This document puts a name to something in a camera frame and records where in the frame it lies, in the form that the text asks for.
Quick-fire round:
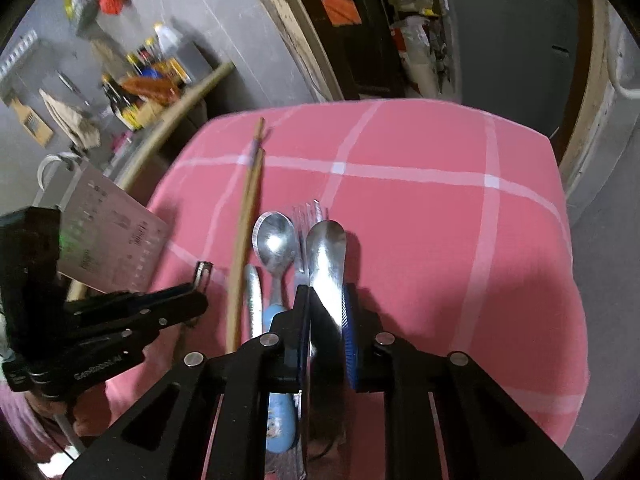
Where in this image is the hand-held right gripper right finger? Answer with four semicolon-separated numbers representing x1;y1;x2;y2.
341;284;583;480

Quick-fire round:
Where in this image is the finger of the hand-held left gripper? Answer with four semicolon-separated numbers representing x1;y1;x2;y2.
75;316;174;349
67;287;209;329

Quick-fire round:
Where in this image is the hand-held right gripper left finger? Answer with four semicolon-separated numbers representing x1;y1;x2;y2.
62;285;313;480

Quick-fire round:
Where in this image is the white perforated utensil holder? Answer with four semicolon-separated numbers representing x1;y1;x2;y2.
56;160;171;295

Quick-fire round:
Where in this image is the steel fork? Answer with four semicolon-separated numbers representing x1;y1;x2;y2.
291;199;322;288

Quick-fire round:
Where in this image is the blue-handled steel spoon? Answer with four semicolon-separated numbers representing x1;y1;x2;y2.
254;211;297;455

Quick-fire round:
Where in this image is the person's left forearm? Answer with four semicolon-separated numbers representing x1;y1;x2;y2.
0;390;66;466

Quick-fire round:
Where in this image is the person's left hand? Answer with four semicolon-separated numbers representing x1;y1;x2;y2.
30;384;109;438

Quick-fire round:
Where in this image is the pink checked tablecloth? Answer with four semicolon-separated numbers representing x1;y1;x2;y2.
105;100;591;461

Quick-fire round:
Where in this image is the steel faucet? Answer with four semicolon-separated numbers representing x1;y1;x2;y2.
37;152;82;187

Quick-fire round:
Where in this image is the wooden grater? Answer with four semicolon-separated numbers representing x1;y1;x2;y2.
10;100;54;147

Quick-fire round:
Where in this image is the beige cloth towel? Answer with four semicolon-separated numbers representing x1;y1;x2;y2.
40;89;102;149

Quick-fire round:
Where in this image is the sauce bottle with yellow label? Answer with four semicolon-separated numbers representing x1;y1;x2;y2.
117;95;144;132

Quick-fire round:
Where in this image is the orange snack packet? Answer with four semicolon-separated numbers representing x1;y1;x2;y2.
122;75;179;104

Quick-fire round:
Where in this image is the white plastic floor bag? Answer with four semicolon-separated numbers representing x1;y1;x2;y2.
390;10;451;97

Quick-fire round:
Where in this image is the grey cabinet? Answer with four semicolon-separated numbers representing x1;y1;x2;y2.
440;0;581;133

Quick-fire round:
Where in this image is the orange striped bag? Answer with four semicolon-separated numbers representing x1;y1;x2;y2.
320;0;362;27

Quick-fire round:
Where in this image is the wooden door frame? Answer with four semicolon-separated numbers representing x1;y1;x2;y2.
245;0;633;201

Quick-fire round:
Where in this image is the white hose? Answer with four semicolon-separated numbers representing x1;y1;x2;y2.
605;25;640;104

